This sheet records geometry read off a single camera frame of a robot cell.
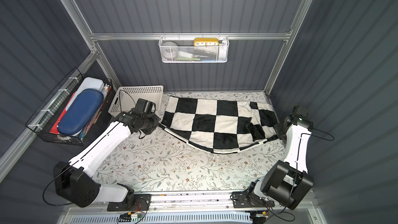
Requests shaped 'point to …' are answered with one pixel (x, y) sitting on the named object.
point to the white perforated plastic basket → (126, 97)
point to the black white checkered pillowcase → (218, 125)
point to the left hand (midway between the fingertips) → (160, 121)
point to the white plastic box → (87, 83)
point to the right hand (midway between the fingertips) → (285, 133)
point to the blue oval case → (83, 107)
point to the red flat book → (55, 130)
